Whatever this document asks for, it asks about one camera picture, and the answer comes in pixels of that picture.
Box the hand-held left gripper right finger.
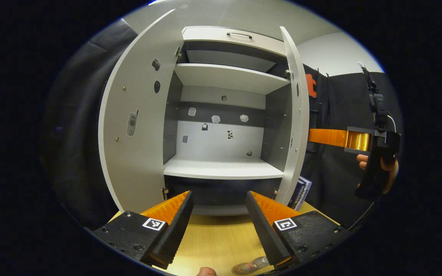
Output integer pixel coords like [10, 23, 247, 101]
[246, 191, 350, 268]

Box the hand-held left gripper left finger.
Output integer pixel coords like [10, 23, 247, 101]
[92, 191, 194, 269]

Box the clear plastic bottle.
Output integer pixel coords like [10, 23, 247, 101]
[243, 256, 270, 271]

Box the white cabinet door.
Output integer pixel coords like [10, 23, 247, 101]
[98, 8, 186, 213]
[275, 26, 310, 207]

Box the round brown coaster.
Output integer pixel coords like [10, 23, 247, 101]
[232, 261, 271, 275]

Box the white and grey cabinet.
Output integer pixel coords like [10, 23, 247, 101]
[163, 26, 302, 216]

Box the white cabinet shelf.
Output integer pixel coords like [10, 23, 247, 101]
[174, 63, 290, 95]

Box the white cabinet drawer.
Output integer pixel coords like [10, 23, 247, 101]
[182, 26, 287, 57]

